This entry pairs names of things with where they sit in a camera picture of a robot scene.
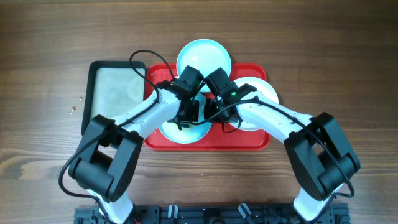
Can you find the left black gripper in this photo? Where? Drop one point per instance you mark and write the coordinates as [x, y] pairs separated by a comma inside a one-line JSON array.
[[193, 112]]

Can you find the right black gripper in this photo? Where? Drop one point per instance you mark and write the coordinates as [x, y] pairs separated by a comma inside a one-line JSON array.
[[211, 117]]

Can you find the green yellow sponge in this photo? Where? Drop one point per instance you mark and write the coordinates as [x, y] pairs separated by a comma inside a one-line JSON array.
[[185, 126]]

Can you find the light blue plate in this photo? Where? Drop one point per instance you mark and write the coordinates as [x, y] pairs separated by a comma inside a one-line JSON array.
[[187, 135], [204, 55]]

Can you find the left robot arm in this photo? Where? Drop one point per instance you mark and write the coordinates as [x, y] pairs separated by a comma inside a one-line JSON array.
[[106, 158]]

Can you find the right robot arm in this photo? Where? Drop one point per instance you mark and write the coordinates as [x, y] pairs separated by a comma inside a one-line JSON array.
[[321, 156]]

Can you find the red plastic tray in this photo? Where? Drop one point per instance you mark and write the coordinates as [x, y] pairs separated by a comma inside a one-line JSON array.
[[215, 139]]

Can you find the black water tray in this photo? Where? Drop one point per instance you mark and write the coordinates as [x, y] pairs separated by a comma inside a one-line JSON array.
[[113, 88]]

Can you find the white plate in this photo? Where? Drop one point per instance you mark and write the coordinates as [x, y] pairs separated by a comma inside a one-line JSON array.
[[265, 88]]

